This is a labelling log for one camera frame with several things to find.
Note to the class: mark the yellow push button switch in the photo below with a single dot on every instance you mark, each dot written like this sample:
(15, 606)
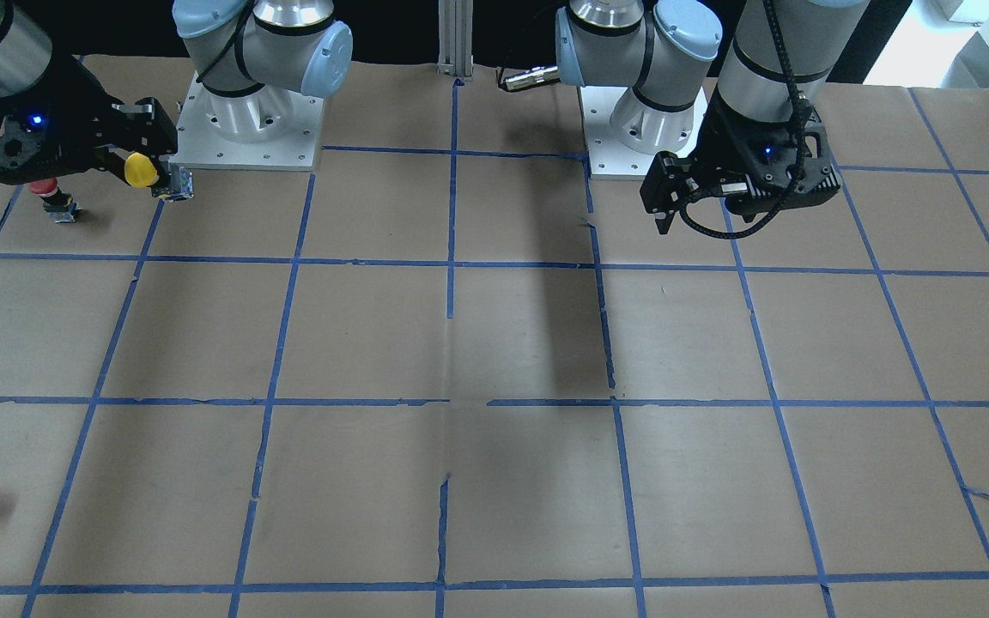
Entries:
(165, 180)

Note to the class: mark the brown paper table cover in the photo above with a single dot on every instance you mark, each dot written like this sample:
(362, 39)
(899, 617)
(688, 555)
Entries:
(454, 373)

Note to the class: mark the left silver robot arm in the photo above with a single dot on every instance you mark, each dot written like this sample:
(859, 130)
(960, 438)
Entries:
(780, 52)

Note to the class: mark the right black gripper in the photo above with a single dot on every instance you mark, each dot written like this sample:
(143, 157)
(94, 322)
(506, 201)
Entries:
(82, 105)

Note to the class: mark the red push button switch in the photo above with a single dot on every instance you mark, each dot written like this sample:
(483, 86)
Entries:
(58, 204)

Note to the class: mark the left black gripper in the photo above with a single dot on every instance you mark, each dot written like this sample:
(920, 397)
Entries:
(725, 146)

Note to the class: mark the aluminium frame post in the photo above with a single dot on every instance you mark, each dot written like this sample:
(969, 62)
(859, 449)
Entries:
(454, 23)

